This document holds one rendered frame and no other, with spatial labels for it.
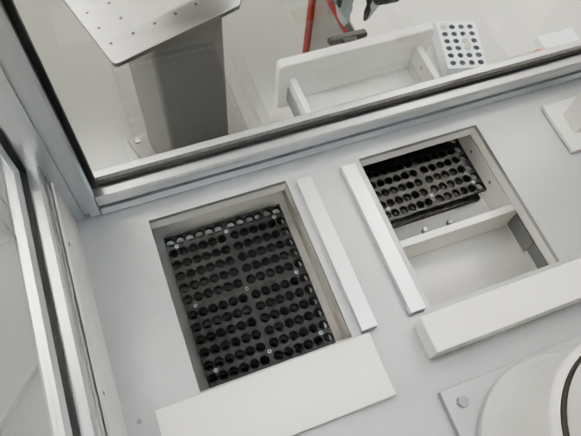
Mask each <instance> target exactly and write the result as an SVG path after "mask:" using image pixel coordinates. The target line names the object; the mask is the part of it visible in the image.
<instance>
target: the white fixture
mask: <svg viewBox="0 0 581 436"><path fill-rule="evenodd" d="M541 110H542V112H543V113H544V114H545V115H546V117H547V118H548V120H549V121H550V123H551V124H552V126H553V128H554V129H555V131H556V132H557V133H558V135H559V136H560V137H561V139H562V140H563V142H564V143H565V145H566V147H567V148H568V149H569V151H570V152H571V153H573V152H576V151H581V92H580V94H579V95H578V96H575V97H571V98H569V99H563V100H561V101H557V102H554V103H551V104H548V105H545V106H542V107H541Z"/></svg>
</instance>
